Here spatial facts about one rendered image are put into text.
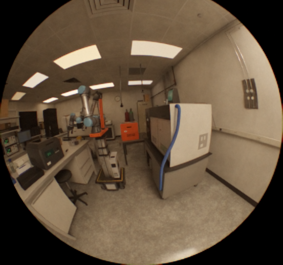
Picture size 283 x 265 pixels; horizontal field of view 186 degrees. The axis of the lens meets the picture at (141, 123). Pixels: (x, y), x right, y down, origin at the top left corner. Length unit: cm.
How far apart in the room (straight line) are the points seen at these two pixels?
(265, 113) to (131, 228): 222
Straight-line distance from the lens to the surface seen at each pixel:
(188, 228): 147
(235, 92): 164
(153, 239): 139
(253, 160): 169
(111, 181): 164
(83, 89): 116
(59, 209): 134
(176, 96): 94
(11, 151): 294
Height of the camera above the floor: 138
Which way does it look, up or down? 7 degrees down
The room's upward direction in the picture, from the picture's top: 5 degrees counter-clockwise
